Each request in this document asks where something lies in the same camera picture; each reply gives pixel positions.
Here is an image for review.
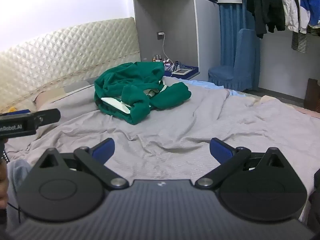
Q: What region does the light blue cloth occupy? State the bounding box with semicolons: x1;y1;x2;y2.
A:
186;80;247;97

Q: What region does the striped hanging shirt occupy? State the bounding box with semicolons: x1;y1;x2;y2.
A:
291;26;320;53

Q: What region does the grey bed sheet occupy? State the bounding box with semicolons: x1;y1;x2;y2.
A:
5;76;320;228

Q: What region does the brown box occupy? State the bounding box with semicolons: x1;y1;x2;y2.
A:
304;78;320;112

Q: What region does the blue covered chair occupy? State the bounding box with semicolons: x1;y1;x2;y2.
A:
208;28;261;92

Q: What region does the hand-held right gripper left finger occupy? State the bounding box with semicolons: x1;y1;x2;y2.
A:
31;137;130;190

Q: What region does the white hanging jacket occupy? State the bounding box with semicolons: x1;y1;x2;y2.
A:
280;0;310;33

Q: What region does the blue curtain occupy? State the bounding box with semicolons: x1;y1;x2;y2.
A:
218;3;255;67

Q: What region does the black hanging jacket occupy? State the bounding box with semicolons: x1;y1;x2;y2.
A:
246;0;286;39

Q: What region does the white charging cable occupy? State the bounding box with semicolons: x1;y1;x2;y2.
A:
162;34;175;67

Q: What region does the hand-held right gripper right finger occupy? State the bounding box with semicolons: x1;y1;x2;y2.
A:
195;137;292;190

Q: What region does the blue and white jersey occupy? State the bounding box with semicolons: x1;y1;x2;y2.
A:
299;0;320;28

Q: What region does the grey wall cabinet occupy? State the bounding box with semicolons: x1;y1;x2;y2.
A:
131;0;243;63

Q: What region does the white tablet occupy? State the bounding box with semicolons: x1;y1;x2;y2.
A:
172;68;193;76

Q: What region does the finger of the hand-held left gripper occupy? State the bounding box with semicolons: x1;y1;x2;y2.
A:
34;108;61;126

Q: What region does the blue top nightstand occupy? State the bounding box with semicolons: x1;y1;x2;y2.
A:
164;64;200;80

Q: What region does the cream quilted headboard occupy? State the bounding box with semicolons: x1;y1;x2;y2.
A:
0;17;140;114

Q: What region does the green hoodie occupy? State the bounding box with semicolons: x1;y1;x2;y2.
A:
94;61;192;125

